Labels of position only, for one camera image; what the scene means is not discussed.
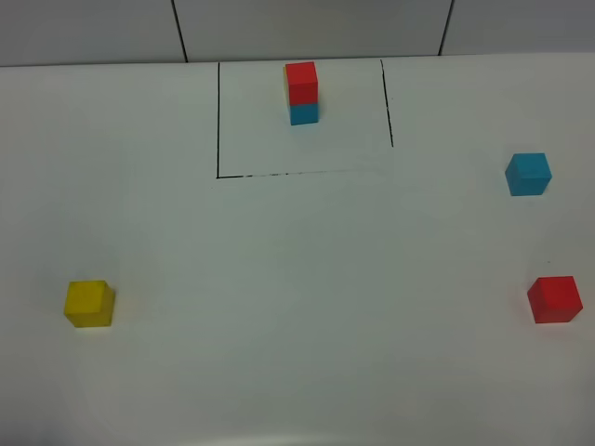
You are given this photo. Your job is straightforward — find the blue template block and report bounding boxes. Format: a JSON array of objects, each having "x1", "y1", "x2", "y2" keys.
[{"x1": 289, "y1": 103, "x2": 319, "y2": 125}]

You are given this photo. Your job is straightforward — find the red template block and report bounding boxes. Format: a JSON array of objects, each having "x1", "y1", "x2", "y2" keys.
[{"x1": 284, "y1": 61, "x2": 319, "y2": 106}]

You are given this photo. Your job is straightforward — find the yellow template block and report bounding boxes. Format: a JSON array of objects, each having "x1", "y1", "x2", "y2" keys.
[{"x1": 283, "y1": 65, "x2": 289, "y2": 104}]

